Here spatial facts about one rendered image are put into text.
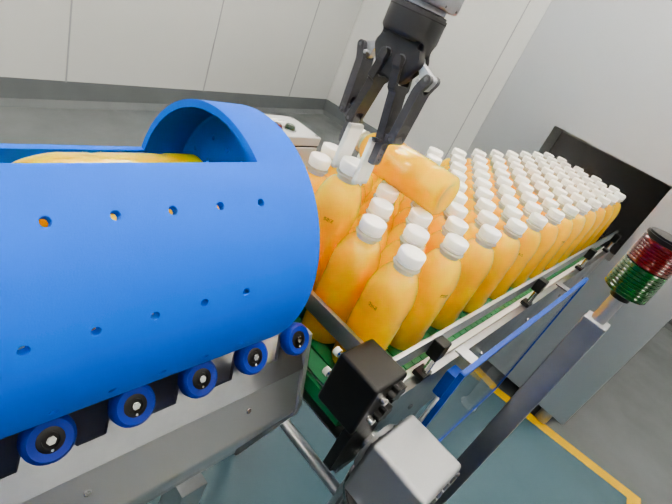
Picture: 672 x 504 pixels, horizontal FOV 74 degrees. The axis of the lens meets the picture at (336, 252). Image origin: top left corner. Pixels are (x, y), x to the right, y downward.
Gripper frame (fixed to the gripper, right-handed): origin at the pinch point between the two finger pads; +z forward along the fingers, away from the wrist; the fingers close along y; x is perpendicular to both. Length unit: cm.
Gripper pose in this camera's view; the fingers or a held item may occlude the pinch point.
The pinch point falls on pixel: (357, 154)
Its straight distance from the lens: 66.5
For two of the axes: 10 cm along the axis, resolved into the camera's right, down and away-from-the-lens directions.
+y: 6.4, 5.9, -4.9
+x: 6.7, -1.3, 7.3
